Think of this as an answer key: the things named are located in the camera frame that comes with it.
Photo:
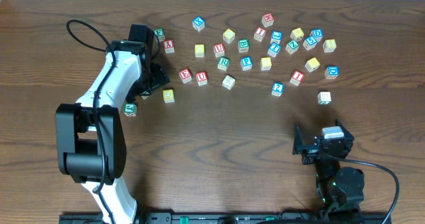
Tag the yellow block centre left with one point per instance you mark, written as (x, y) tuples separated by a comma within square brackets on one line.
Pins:
[(199, 50)]

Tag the green F block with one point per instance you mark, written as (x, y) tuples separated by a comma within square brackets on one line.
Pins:
[(160, 34)]

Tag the blue X block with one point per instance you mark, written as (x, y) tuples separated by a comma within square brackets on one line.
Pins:
[(198, 24)]

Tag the yellow S block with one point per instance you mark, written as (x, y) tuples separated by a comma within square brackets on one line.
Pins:
[(265, 63)]

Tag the plain L block green 7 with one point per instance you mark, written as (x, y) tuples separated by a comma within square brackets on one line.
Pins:
[(324, 98)]

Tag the yellow block top right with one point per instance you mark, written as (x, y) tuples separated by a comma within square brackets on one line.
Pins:
[(297, 34)]

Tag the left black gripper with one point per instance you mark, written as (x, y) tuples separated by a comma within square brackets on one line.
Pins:
[(157, 81)]

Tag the green J block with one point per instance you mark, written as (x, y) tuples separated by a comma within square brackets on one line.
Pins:
[(130, 109)]

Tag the blue L block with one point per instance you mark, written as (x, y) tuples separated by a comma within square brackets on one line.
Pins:
[(276, 37)]

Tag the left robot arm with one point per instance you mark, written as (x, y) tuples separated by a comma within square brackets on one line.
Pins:
[(90, 141)]

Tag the green B block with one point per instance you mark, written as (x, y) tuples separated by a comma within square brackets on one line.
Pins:
[(243, 45)]

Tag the blue d block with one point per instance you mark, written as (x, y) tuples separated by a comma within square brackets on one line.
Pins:
[(331, 72), (317, 34)]

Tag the plain K block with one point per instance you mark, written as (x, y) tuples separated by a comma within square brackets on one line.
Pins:
[(228, 82)]

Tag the red I block upper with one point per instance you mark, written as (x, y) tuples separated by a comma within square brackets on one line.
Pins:
[(259, 34)]

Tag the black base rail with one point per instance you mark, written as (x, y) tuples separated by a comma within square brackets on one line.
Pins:
[(240, 218)]

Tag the red u block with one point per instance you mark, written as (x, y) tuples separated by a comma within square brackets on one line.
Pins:
[(219, 50), (202, 78)]

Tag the red E block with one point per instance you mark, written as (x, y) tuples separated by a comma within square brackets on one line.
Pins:
[(185, 75)]

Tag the red H block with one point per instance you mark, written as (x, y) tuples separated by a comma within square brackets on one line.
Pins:
[(267, 20)]

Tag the blue T block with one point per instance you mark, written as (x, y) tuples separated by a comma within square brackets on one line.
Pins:
[(274, 49)]

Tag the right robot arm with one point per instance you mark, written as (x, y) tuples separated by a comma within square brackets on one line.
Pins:
[(341, 189)]

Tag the red I block lower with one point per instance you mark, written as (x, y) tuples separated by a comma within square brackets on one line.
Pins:
[(297, 78)]

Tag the green Z block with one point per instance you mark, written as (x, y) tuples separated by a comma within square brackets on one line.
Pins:
[(292, 47)]

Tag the yellow B block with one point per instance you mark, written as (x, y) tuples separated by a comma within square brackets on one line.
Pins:
[(329, 45)]

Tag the yellow block near left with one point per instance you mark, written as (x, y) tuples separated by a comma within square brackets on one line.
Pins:
[(168, 96)]

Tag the green R block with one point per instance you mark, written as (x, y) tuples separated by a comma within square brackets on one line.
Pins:
[(223, 63)]

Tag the yellow K block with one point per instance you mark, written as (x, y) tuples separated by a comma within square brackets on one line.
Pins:
[(312, 64)]

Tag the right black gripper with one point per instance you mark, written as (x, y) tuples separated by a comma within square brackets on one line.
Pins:
[(312, 149)]

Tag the red U block upper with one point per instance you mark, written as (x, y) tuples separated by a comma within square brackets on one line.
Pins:
[(219, 50)]

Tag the red U block lower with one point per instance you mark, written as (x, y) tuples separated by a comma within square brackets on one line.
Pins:
[(202, 78)]

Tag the blue 5 block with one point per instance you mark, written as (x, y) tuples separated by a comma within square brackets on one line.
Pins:
[(309, 43)]

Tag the blue P block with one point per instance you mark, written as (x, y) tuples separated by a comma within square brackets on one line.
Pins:
[(246, 63)]

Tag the green N block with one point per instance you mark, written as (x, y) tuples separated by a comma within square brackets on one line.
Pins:
[(145, 95)]

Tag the yellow block top centre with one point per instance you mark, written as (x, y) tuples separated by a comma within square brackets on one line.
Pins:
[(229, 36)]

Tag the blue D block upper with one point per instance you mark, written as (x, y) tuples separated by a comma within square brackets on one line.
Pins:
[(317, 34)]

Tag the red i block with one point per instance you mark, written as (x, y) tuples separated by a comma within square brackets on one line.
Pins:
[(259, 34), (297, 78)]

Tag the blue D block lower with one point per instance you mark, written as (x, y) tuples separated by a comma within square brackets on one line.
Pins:
[(331, 72)]

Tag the blue 2 block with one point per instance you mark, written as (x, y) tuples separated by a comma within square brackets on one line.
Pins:
[(277, 89)]

